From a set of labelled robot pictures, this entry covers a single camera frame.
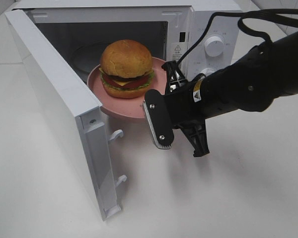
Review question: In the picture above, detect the glass turntable plate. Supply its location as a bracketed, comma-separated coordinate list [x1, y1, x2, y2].
[70, 42, 109, 76]

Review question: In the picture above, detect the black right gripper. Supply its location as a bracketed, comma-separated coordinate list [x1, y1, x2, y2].
[161, 60, 210, 157]

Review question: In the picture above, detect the warning label sticker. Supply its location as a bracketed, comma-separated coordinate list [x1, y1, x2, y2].
[169, 42, 186, 61]

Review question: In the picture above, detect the pink plate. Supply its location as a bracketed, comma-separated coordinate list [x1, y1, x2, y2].
[87, 57, 166, 122]

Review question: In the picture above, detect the white microwave oven body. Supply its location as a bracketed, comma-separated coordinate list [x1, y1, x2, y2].
[11, 0, 241, 83]

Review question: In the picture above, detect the burger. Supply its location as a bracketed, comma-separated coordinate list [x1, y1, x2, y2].
[99, 40, 154, 99]

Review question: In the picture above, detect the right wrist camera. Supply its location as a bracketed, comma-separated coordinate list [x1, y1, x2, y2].
[143, 89, 174, 150]

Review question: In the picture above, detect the white microwave door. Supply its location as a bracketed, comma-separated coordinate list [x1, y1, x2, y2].
[5, 10, 127, 220]

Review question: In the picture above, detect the white timer knob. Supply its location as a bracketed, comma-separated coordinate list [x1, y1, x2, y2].
[201, 68, 215, 76]

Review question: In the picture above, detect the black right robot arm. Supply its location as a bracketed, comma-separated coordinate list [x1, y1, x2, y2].
[160, 31, 298, 157]

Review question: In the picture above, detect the white power knob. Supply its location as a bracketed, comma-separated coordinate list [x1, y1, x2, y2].
[205, 35, 224, 57]

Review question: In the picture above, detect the black camera cable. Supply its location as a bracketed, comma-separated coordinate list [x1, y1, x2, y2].
[175, 9, 298, 65]

